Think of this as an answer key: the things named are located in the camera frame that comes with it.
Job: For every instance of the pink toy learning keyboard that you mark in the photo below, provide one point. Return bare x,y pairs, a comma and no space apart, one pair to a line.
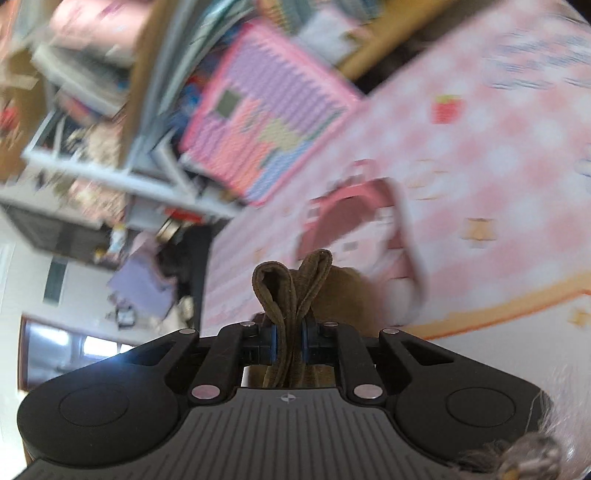
277,101

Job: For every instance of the row of upright books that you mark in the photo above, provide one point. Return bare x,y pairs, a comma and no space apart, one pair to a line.
295,14

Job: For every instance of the grey fuzzy sleeve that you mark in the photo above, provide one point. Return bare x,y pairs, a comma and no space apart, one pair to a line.
535,452

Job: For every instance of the black box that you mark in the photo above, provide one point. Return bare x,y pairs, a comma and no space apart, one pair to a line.
189,267

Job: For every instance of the white wooden bookshelf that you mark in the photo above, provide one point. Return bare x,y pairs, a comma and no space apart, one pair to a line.
138,180

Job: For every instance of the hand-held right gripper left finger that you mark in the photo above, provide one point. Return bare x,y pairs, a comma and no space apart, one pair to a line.
274,344

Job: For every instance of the brown pants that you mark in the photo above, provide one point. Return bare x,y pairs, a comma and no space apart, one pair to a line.
286,295

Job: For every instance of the purple folded clothes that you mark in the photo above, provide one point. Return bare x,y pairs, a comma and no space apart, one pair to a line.
143,281

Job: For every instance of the brown framed window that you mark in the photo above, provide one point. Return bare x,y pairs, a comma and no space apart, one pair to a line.
60,355

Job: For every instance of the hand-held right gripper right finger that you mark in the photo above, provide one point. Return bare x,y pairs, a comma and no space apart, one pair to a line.
304,344

